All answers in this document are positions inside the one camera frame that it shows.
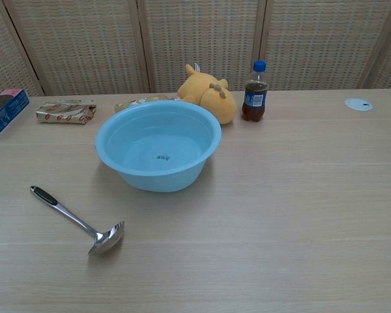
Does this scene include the yellow plush toy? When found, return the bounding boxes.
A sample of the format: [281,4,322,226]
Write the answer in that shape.
[177,63,238,125]

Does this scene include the steel ladle with black handle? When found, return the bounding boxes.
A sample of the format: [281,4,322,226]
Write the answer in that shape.
[29,185,125,256]

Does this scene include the woven folding screen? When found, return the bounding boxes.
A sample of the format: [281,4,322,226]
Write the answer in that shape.
[0,0,391,97]

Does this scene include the cola bottle with blue cap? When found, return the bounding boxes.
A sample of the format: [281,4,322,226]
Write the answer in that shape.
[241,60,270,123]

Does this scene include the blue cookie box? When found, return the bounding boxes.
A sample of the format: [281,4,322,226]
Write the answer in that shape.
[0,88,31,143]

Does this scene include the grey round cable grommet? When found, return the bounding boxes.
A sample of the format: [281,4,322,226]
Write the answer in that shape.
[344,97,374,113]

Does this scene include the yellow snack bag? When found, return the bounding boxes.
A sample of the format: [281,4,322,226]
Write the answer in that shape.
[113,93,181,113]

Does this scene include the gold snack pack red print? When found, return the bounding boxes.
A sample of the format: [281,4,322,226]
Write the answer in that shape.
[35,100,98,125]

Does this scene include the light blue plastic basin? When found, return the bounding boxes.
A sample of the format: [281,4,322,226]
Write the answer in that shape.
[94,100,222,193]

